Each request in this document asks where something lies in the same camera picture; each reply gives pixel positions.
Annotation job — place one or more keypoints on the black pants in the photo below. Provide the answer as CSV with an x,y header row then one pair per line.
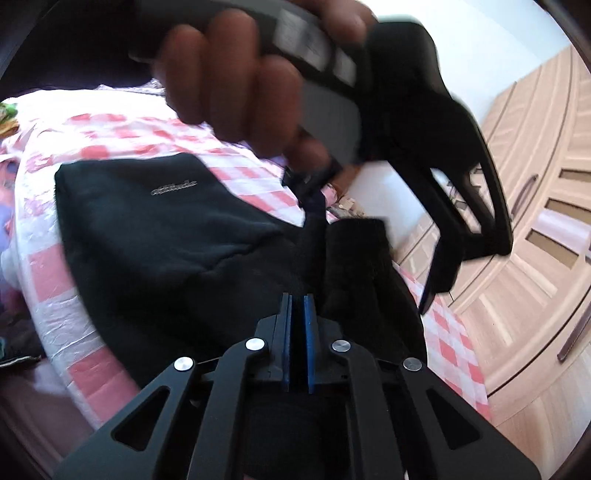
x,y
184,258

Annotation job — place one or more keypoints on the person's left hand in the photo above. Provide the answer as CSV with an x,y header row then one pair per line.
x,y
231,83

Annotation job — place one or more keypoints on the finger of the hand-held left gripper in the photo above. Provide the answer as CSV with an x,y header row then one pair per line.
x,y
445,258
496,203

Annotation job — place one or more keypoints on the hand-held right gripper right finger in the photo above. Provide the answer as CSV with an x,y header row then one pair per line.
x,y
308,344

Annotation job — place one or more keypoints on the dark cloth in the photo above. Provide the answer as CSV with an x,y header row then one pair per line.
x,y
21,350

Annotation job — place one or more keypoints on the green patterned cloth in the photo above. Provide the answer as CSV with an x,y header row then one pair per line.
x,y
7,117

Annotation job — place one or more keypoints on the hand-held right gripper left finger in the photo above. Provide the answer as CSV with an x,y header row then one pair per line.
x,y
286,344

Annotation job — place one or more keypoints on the light wooden wardrobe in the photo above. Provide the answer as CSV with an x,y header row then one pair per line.
x,y
531,369

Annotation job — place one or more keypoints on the bed with pink checkered sheet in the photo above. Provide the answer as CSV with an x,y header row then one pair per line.
x,y
51,274

